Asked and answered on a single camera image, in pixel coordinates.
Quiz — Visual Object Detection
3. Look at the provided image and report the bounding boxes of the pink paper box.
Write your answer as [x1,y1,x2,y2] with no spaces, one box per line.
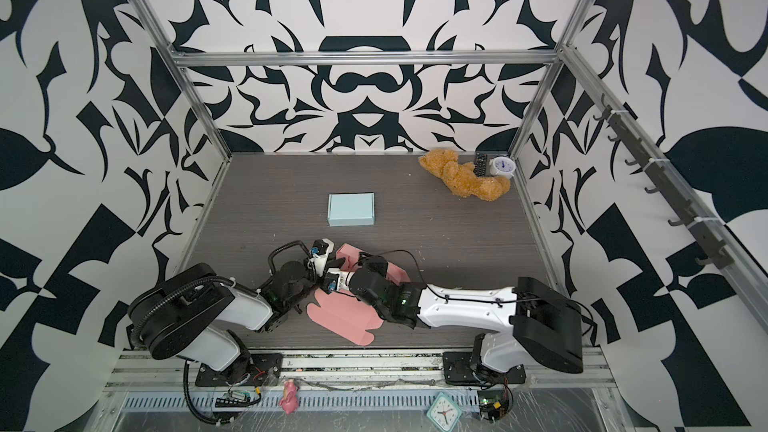
[307,243,410,346]

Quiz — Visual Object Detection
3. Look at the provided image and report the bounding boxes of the light blue paper box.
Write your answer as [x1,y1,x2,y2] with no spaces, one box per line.
[327,193,375,227]

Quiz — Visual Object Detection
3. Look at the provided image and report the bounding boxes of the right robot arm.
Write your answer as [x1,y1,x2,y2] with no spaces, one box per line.
[336,255,584,382]

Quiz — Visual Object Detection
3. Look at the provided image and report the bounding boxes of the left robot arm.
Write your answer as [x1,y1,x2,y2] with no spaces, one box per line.
[127,259,321,372]

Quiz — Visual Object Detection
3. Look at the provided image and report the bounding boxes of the teal square clock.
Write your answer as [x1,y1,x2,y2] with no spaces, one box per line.
[426,392,463,432]

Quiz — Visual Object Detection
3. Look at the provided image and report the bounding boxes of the pink small toy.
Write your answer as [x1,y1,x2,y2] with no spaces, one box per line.
[279,379,299,414]

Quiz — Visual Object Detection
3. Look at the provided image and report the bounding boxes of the green circuit board left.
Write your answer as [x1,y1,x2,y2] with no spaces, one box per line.
[214,388,262,409]

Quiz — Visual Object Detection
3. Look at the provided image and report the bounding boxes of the brown teddy bear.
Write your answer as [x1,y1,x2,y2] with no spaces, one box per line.
[418,149,511,202]

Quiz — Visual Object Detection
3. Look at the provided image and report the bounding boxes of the circuit board right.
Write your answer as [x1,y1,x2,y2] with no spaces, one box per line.
[478,389,514,423]

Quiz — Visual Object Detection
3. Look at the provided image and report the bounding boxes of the black remote control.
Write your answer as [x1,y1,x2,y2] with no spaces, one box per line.
[473,152,489,177]

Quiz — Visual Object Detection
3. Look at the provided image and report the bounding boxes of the white round alarm clock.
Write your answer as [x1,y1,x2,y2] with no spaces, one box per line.
[488,156,517,179]

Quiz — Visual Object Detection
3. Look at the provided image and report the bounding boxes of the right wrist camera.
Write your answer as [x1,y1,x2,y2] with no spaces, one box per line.
[321,268,352,296]

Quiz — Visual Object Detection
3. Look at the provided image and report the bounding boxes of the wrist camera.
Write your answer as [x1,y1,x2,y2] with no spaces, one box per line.
[308,238,334,278]
[321,268,352,296]

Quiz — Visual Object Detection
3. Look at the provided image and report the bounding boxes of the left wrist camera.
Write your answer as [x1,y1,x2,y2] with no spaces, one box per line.
[308,238,334,278]

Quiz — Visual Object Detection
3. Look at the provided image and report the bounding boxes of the black corrugated cable left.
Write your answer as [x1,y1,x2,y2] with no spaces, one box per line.
[128,275,241,427]

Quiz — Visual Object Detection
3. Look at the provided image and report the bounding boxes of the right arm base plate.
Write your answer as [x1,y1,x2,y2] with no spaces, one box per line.
[442,352,527,387]

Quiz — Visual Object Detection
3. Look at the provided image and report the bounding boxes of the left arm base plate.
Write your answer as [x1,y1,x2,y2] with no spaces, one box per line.
[195,353,283,387]

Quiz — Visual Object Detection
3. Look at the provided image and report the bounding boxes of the black coat hook rail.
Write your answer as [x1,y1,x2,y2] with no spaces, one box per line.
[596,105,736,270]

